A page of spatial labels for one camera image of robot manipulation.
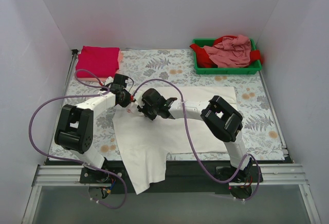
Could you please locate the white printed t-shirt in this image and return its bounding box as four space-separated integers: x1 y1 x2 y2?
112 85 239 195

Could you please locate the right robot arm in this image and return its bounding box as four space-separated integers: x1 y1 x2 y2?
133 88 252 183

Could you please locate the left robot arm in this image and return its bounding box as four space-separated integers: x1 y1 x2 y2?
54 73 132 183

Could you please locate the folded peach t-shirt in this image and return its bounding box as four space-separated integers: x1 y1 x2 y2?
74 50 124 83

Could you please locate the crumpled red t-shirt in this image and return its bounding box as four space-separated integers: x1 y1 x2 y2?
190 35 257 68

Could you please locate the crumpled pink t-shirt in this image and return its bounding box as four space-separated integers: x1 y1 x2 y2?
203 35 252 68

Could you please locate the green plastic tray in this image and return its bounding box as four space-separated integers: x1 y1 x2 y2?
193 38 262 75

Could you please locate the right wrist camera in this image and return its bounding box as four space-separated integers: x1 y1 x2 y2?
131 91 144 111

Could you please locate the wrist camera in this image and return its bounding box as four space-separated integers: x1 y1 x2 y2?
104 77 114 88
131 91 144 111

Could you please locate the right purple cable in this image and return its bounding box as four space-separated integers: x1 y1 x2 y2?
133 79 260 202

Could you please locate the purple cable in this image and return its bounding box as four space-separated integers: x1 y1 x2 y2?
133 79 260 202
28 69 128 210

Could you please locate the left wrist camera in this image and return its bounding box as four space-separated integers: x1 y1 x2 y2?
104 77 114 88

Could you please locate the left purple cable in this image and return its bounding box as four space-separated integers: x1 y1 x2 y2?
28 69 128 210

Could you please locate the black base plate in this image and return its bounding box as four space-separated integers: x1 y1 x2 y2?
79 161 259 197

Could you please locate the aluminium frame rail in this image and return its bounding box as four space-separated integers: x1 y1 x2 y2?
34 163 308 186

